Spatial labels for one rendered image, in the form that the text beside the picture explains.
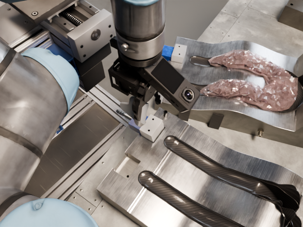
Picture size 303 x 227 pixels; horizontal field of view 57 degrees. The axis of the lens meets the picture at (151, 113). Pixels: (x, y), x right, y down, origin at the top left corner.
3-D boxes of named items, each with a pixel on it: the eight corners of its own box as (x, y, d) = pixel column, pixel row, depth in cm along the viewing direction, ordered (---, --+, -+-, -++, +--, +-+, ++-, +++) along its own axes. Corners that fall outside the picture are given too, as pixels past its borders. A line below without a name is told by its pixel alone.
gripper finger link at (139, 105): (141, 108, 58) (147, 76, 52) (148, 112, 58) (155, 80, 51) (128, 121, 55) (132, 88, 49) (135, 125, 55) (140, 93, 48)
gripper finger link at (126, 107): (123, 115, 63) (126, 84, 56) (144, 128, 61) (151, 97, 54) (114, 123, 61) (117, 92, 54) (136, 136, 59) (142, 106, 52)
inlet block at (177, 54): (141, 60, 89) (141, 48, 84) (146, 48, 91) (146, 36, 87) (181, 69, 87) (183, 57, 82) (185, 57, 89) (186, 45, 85)
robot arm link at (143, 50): (174, 19, 42) (144, 52, 38) (172, 41, 45) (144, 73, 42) (134, 0, 44) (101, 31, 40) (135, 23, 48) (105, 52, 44)
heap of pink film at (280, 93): (197, 99, 78) (202, 83, 71) (209, 53, 86) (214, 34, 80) (293, 123, 74) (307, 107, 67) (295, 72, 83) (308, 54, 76)
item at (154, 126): (113, 122, 74) (108, 112, 69) (124, 108, 76) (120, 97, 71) (153, 145, 69) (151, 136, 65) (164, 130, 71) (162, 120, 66)
